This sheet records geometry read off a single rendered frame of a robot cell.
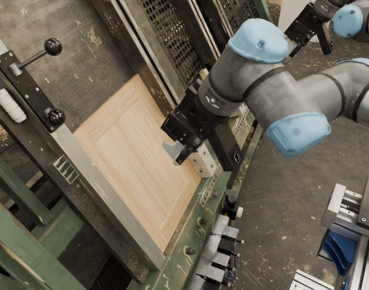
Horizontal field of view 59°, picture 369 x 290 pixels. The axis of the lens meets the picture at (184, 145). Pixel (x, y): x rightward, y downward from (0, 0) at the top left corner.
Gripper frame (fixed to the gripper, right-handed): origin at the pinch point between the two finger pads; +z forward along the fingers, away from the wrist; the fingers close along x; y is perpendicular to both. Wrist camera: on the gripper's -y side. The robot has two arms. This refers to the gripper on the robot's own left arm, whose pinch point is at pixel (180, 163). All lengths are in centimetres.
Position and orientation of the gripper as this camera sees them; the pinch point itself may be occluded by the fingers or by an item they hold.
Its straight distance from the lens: 71.8
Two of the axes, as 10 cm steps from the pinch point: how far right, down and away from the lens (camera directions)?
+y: -7.4, -6.7, 0.6
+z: -4.0, 5.1, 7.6
